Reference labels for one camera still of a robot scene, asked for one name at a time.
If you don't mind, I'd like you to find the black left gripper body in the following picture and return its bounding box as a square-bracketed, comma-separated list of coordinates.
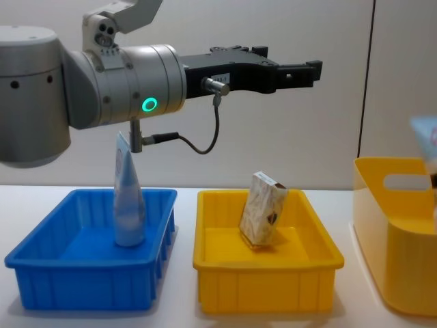
[178, 45, 279, 100]

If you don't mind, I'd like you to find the light blue package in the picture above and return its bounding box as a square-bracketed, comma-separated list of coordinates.
[409, 115, 437, 161]

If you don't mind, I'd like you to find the beige patterned cardboard box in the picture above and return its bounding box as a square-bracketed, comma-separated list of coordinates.
[238, 171, 289, 252]

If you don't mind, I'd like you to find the white and blue tube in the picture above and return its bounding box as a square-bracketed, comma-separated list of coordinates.
[113, 131, 145, 248]

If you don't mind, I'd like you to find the yellow plastic bin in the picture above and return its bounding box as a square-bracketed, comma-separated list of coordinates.
[192, 189, 345, 305]

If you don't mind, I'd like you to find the blue plastic bin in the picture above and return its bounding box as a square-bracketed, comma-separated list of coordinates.
[3, 189, 179, 303]

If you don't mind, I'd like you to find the thin dark gripper cable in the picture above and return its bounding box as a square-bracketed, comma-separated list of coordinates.
[129, 77, 231, 154]

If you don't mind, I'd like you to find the yellow plastic basket with handle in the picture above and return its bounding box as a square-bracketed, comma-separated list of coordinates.
[350, 156, 437, 317]

